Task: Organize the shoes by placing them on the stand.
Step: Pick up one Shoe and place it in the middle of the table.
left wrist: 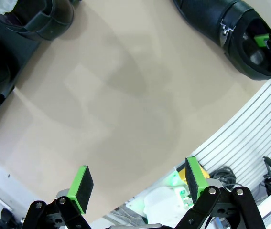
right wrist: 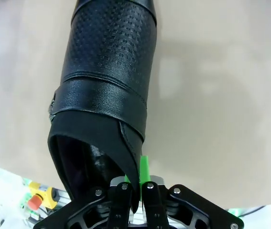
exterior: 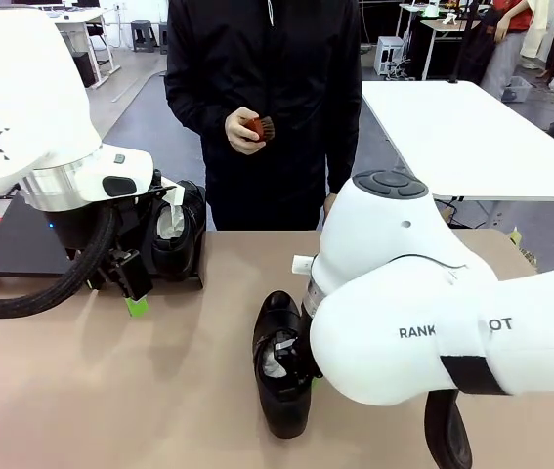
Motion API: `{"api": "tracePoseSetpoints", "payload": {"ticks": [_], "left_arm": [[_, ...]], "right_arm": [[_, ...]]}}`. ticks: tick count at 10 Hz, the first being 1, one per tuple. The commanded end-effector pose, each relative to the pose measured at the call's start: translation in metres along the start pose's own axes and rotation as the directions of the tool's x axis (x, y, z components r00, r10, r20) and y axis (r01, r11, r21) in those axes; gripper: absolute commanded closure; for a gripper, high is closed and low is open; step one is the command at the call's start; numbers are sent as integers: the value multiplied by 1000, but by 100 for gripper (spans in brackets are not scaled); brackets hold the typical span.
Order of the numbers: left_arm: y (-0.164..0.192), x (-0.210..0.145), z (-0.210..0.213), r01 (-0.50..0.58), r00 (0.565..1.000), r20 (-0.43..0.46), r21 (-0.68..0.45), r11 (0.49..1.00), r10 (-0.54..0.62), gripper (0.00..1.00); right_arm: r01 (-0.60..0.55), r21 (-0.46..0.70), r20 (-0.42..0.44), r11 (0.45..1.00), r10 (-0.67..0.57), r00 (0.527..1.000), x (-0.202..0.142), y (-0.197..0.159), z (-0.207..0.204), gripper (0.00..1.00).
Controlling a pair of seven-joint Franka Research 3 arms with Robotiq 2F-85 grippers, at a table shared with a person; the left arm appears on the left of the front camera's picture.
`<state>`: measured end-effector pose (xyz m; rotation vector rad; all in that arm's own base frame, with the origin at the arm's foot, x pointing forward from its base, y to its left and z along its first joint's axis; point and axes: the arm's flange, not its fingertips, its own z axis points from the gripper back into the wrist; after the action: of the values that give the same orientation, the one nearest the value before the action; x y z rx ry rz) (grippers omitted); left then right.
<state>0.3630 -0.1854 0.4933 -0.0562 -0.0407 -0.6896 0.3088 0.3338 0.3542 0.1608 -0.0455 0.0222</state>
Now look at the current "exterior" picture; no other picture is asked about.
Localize red-brown shoe brush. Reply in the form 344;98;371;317
242;115;277;147

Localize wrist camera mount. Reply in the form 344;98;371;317
290;254;316;276
134;168;186;206

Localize person's right forearm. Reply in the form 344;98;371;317
164;82;234;148

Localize black stand pole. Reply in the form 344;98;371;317
447;0;476;85

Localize white paper shoe stuffing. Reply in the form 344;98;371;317
156;204;185;241
261;344;287;380

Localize person's left forearm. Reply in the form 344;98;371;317
324;111;363;196

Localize person's right hand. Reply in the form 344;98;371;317
225;107;263;156

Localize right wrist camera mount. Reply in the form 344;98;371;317
290;254;316;276

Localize white computer case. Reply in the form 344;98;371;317
376;36;408;78

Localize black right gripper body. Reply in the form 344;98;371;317
288;320;323;387

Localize person in black jacket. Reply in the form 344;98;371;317
163;0;363;232

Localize grey plastic bin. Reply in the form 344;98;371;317
500;75;534;104

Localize black braided right arm hose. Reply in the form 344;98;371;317
424;388;474;469

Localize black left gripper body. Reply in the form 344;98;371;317
46;202;144;260

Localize black leather strap shoe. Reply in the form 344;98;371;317
250;290;317;441
150;179;208;282

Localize mannequin red top grey trousers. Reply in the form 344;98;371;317
480;0;535;102

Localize large white table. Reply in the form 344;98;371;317
360;80;554;202

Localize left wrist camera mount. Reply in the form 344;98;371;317
134;168;186;206

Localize black computer tower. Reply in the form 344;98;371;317
71;51;97;89

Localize white office desk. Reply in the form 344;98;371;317
26;7;121;92

